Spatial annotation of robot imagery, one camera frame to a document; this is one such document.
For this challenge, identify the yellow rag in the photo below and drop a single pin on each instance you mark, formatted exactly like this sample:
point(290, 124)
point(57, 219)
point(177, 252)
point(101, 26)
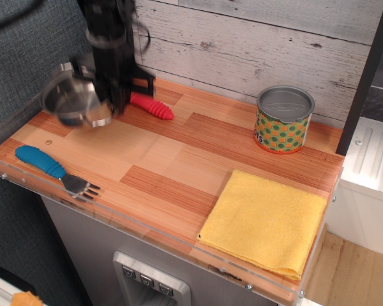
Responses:
point(265, 223)

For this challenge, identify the dark grey right post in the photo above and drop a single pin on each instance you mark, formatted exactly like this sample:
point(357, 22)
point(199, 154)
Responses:
point(363, 88)

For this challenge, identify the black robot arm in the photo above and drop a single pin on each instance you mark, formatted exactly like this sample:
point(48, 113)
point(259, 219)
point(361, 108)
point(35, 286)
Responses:
point(108, 22)

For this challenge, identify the red handled spoon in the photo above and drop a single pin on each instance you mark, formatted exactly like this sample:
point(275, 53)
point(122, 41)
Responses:
point(153, 106)

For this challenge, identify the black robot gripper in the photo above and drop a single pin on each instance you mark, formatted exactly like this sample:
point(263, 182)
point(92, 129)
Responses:
point(113, 70)

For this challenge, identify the green orange patterned can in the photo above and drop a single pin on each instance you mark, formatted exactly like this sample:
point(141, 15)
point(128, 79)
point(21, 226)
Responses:
point(282, 118)

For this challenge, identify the silver steel pot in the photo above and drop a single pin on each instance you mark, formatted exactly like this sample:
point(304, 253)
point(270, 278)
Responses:
point(73, 100)

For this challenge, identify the blue handled fork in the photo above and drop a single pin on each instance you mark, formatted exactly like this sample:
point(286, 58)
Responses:
point(76, 187)

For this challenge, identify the grey cabinet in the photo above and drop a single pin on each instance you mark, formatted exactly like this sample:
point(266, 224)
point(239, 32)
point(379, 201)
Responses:
point(91, 245)

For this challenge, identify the grey dispenser panel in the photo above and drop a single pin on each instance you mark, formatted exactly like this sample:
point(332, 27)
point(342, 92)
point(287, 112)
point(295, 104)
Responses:
point(143, 284)

